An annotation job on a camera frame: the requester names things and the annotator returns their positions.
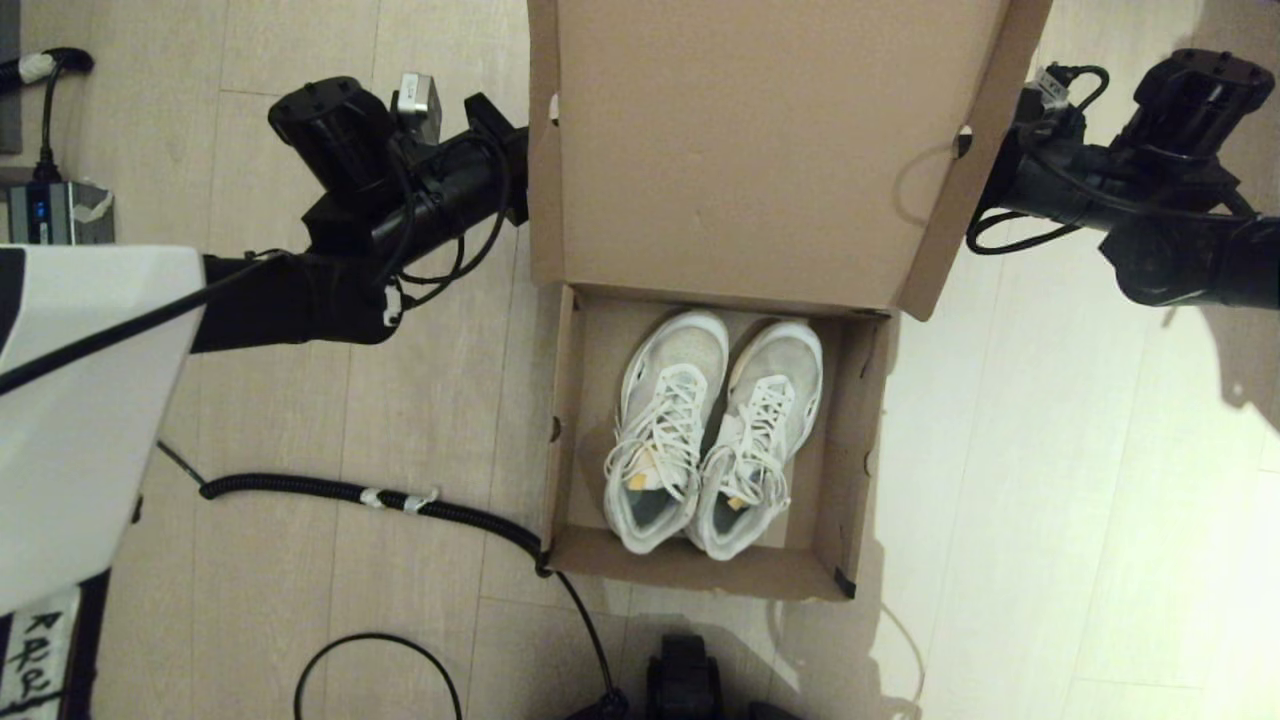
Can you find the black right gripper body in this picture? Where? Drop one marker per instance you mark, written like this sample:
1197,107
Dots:
1040,175

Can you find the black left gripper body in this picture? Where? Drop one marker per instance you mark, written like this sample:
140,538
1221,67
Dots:
460,185

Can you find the brown cardboard shoe box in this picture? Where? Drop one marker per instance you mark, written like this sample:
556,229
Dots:
760,150

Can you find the white lace-up sneaker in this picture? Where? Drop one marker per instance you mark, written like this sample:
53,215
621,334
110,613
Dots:
665,420
765,430

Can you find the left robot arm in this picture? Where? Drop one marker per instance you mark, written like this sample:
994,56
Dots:
150,320

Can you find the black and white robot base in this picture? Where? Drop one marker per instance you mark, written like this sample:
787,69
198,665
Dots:
683,680

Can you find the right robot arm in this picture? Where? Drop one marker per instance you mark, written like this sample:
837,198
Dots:
1190,190

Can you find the grey power supply box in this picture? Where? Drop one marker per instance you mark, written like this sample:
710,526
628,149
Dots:
55,212

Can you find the white tape piece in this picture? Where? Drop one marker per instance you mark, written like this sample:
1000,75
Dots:
420,499
372,496

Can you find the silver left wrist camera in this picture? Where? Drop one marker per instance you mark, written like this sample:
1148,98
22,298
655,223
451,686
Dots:
415,105

